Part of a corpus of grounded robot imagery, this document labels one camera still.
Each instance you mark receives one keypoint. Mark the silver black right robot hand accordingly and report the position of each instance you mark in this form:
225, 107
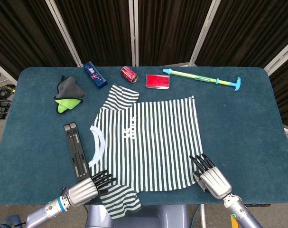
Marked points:
215, 181

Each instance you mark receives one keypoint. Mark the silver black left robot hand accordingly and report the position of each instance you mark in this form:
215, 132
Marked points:
83, 191

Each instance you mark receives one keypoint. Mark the green white striped T-shirt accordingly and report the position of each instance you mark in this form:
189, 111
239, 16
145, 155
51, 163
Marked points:
158, 142

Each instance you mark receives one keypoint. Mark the white table leg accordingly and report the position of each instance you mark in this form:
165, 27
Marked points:
203, 216

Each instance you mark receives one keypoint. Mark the yellow floor tape strip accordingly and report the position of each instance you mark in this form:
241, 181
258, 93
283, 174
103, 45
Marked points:
233, 222

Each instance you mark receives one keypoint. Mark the black folding laptop stand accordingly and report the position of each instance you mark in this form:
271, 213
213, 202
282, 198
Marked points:
75, 147

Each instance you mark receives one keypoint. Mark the grey-blue robot torso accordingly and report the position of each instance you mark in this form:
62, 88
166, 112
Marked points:
162, 216

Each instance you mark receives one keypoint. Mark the green grey microfiber cloth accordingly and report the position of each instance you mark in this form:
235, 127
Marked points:
69, 89

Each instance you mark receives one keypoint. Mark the green blue toy water pump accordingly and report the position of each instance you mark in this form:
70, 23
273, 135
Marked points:
193, 77

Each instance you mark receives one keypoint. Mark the dark brown pleated curtain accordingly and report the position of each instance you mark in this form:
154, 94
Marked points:
286, 95
248, 28
170, 31
27, 31
98, 31

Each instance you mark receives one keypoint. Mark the red ink pad case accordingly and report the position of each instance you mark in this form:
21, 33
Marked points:
158, 82

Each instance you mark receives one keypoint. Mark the dark blue rectangular box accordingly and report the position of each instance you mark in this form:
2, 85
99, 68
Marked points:
95, 74

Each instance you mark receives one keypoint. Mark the red soda can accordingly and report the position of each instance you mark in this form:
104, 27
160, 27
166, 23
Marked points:
127, 72

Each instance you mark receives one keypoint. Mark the black table edge bracket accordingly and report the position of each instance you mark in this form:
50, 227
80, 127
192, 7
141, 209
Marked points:
255, 204

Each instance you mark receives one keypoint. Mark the white partition frame post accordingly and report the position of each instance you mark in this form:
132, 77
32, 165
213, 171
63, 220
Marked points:
64, 33
132, 33
204, 33
279, 59
3, 71

